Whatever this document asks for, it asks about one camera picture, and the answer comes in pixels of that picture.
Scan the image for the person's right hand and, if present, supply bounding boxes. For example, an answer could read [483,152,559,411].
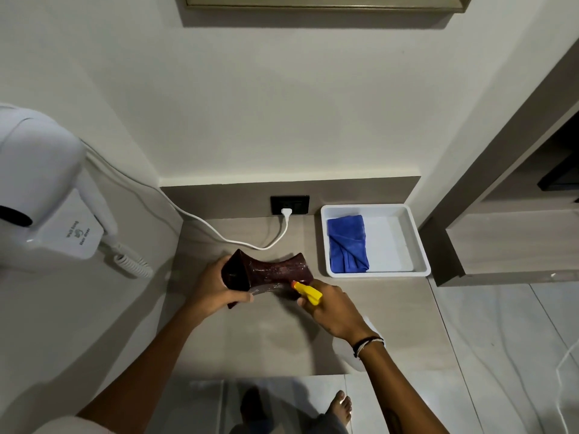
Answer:
[296,279,380,347]

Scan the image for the person's left hand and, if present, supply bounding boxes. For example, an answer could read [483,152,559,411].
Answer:
[185,255,255,319]

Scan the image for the white spray bottle yellow nozzle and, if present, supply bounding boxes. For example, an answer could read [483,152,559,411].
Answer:
[291,280,384,372]

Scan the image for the dark red vase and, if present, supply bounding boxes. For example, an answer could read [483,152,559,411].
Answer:
[221,249,315,310]

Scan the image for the person's right forearm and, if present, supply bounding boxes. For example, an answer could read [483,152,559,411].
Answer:
[356,342,449,434]

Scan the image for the person's left forearm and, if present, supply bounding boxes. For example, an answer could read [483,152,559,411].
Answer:
[76,305,205,425]

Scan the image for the blue folded cloth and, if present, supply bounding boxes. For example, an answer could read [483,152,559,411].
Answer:
[327,214,370,274]

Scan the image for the person's bare foot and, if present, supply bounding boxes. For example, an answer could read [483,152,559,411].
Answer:
[326,390,353,428]

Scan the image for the white plastic tray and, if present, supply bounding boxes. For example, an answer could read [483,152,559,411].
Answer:
[320,203,432,279]

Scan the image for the grey wooden shelf unit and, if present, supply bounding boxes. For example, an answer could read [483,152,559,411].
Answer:
[418,98,579,288]

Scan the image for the person's white sleeve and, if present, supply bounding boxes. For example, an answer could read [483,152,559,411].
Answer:
[33,416,119,434]

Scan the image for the black and white wrist bracelets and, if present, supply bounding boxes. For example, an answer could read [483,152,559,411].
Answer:
[352,336,385,360]

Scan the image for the white power cable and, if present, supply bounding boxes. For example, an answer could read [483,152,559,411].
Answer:
[78,139,290,250]

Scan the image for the black wall socket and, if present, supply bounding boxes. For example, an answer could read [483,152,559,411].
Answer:
[270,195,311,216]

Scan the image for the white coiled dryer cord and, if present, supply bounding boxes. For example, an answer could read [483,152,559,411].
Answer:
[100,239,154,280]

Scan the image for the white wall hair dryer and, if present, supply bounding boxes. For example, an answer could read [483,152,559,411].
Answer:
[0,103,119,272]

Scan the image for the thin white cable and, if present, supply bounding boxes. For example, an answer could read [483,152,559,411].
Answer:
[555,338,579,434]

